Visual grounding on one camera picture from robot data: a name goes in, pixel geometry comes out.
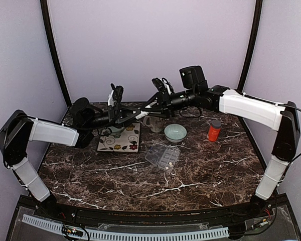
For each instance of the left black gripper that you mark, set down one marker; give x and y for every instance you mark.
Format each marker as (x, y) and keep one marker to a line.
(115, 114)

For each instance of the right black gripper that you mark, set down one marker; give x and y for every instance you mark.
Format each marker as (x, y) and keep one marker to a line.
(166, 107)

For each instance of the clear plastic pill organizer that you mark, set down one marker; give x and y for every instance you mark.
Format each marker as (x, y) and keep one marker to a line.
(161, 155)

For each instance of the orange bottle grey cap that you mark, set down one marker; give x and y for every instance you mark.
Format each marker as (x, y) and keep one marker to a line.
(214, 130)

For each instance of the small white pill bottle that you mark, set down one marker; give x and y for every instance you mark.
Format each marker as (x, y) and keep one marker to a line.
(141, 114)

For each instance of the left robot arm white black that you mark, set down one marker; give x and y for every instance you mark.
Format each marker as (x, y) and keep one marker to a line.
(20, 129)

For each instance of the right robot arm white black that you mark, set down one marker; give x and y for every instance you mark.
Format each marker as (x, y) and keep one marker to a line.
(280, 117)

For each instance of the cream ceramic mug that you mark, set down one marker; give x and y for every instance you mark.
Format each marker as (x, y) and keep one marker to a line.
(155, 124)

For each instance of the celadon bowl on tray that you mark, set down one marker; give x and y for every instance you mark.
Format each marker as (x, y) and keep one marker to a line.
(113, 131)

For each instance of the square floral ceramic tray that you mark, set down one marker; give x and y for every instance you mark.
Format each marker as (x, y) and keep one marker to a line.
(128, 142)

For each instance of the celadon bowl on table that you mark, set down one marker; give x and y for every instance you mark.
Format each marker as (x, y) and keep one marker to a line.
(175, 133)

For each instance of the small circuit board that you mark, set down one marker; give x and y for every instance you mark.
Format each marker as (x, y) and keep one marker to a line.
(69, 230)

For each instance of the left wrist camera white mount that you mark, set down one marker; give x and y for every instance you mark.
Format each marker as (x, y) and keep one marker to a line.
(115, 96)

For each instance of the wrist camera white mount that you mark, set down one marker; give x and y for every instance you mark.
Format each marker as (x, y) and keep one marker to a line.
(115, 96)
(162, 84)

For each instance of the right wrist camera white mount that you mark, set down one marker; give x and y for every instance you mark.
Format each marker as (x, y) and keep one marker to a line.
(162, 84)

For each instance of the black front table rail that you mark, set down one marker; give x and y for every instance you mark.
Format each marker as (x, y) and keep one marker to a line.
(94, 216)

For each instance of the right black frame post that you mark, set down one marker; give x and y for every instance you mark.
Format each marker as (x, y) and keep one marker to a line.
(251, 44)

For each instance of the black frame post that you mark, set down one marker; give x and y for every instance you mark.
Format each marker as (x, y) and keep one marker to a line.
(53, 52)
(251, 44)

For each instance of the left black frame post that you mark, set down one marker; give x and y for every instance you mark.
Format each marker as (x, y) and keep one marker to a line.
(53, 52)

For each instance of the white slotted cable duct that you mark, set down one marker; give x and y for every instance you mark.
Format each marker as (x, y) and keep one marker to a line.
(108, 234)

